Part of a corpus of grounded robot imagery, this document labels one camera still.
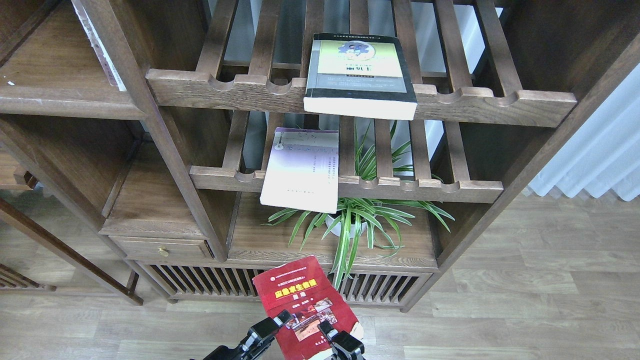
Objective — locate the green black cover book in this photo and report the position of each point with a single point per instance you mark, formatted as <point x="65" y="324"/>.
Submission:
<point x="359" y="75"/>

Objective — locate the white plant pot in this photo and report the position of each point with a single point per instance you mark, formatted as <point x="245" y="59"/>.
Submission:
<point x="336" y="229"/>

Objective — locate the dark wooden bookshelf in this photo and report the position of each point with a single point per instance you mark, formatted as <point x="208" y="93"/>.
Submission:
<point x="150" y="125"/>

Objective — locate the red cover book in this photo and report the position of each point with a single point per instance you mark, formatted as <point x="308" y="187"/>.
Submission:
<point x="315" y="301"/>

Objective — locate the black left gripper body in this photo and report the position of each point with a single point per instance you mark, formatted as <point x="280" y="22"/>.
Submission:
<point x="235" y="352"/>

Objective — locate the white book spine upright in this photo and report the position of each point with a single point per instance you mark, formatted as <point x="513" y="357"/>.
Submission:
<point x="102" y="55"/>

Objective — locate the green spider plant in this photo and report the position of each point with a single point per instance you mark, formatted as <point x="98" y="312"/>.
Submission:
<point x="383" y="227"/>

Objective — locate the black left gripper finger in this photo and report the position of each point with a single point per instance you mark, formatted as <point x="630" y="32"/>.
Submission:
<point x="261" y="335"/>

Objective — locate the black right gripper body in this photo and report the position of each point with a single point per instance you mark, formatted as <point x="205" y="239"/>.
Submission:
<point x="347" y="355"/>

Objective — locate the pale purple white book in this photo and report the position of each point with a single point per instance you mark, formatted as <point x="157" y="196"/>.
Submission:
<point x="302" y="171"/>

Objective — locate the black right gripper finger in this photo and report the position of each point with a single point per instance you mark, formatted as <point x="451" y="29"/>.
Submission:
<point x="340" y="340"/>

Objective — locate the white curtain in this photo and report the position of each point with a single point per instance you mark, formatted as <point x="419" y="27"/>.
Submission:
<point x="604" y="154"/>

